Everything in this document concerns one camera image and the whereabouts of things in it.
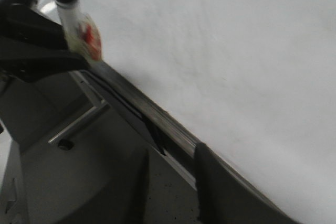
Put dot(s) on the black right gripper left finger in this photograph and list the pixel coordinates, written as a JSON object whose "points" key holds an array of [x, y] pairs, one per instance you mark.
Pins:
{"points": [[123, 199]]}

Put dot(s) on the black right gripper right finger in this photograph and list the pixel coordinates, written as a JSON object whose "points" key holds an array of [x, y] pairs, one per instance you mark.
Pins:
{"points": [[222, 199]]}

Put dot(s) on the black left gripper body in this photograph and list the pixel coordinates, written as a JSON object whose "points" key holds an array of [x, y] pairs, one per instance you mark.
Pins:
{"points": [[33, 46]]}

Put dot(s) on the white black whiteboard marker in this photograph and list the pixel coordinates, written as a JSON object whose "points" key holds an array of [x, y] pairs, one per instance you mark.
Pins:
{"points": [[80, 32]]}

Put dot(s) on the grey whiteboard stand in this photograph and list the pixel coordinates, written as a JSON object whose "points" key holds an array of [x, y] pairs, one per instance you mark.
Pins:
{"points": [[70, 149]]}

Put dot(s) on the white whiteboard with aluminium frame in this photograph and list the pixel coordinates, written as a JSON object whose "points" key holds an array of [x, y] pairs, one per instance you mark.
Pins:
{"points": [[254, 79]]}

